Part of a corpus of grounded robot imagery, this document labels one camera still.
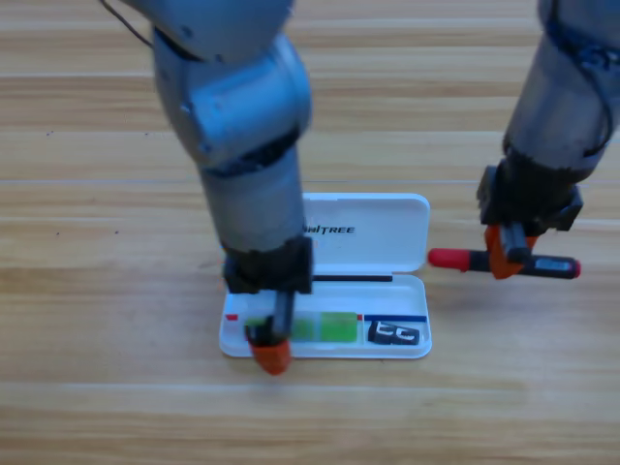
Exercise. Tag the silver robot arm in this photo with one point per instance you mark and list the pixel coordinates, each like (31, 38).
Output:
(242, 121)
(557, 97)

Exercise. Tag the green highlighter marker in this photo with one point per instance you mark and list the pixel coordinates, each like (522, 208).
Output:
(339, 327)

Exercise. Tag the black eraser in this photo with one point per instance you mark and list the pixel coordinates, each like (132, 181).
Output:
(392, 334)

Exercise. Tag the white plastic pencil case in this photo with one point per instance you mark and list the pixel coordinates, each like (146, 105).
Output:
(387, 232)

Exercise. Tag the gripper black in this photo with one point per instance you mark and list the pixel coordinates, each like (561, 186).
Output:
(533, 203)
(271, 266)

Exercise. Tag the red and black pen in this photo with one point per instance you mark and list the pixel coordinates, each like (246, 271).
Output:
(450, 257)

